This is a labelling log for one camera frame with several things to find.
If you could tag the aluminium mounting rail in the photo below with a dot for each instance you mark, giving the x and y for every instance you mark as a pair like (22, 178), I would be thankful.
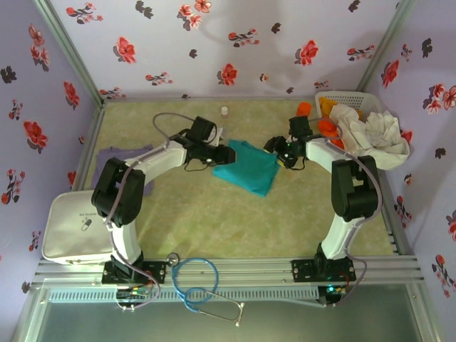
(249, 270)

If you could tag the blue stethoscope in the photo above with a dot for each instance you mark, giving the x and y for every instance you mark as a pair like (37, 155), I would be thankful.
(173, 259)

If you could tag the orange cup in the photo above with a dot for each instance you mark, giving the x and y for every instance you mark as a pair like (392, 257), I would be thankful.
(305, 108)

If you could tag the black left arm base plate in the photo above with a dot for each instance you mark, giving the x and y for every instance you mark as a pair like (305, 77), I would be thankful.
(158, 272)

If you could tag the folded purple t-shirt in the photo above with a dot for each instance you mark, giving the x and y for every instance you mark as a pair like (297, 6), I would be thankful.
(107, 156)

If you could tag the white medicine bag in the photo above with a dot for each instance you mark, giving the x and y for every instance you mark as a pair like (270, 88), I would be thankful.
(71, 231)

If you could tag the orange t-shirt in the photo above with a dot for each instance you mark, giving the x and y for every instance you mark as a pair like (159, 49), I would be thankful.
(326, 127)

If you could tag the white plastic laundry basket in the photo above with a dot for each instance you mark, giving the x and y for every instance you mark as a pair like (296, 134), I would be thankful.
(352, 99)

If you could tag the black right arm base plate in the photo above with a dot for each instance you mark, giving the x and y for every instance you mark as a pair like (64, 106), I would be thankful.
(303, 270)

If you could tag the teal t-shirt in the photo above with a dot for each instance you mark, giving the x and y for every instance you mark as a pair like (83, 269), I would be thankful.
(249, 171)

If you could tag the aluminium frame post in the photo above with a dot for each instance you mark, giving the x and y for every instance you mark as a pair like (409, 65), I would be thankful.
(74, 53)
(387, 42)

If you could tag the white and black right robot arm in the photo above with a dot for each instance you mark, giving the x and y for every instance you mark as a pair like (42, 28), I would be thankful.
(352, 192)

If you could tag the aluminium table side rail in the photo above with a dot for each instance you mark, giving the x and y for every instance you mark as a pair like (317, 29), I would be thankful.
(89, 142)
(394, 231)

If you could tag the yellow t-shirt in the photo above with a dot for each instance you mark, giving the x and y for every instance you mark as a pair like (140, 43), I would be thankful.
(326, 106)

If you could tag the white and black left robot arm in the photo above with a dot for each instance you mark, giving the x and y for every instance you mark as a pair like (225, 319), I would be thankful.
(121, 189)

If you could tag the small white pill bottle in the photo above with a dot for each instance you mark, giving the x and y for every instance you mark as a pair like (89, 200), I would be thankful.
(224, 112)

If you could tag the crumpled white t-shirt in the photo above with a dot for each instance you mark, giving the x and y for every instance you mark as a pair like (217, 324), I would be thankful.
(377, 142)

